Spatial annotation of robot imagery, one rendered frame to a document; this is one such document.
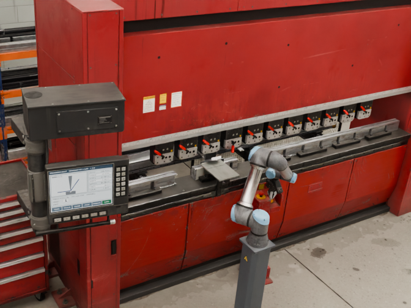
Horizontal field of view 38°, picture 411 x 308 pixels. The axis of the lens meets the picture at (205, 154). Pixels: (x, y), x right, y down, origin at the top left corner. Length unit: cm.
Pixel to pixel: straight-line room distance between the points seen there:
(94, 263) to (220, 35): 177
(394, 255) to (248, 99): 212
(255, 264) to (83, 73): 172
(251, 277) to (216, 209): 70
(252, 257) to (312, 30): 175
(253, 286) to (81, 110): 185
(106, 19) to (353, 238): 331
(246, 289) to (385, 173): 219
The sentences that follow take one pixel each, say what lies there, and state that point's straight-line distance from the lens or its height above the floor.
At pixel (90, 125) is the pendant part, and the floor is 181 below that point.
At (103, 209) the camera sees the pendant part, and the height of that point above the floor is 129.
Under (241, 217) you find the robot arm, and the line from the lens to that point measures 402.
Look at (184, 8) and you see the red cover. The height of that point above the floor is 221.
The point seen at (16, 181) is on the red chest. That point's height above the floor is 98.
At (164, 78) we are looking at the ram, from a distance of 400.
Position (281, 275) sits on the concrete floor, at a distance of 513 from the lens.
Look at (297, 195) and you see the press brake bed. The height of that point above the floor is 54.
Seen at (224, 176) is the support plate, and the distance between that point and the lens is 437.
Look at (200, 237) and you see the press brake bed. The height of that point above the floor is 41.
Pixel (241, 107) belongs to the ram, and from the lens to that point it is 446.
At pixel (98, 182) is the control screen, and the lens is 332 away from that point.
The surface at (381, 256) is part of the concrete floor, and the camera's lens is 563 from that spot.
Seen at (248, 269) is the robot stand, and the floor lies 59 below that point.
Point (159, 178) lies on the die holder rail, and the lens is 435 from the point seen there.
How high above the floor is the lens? 320
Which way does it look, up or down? 28 degrees down
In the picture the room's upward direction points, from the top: 5 degrees clockwise
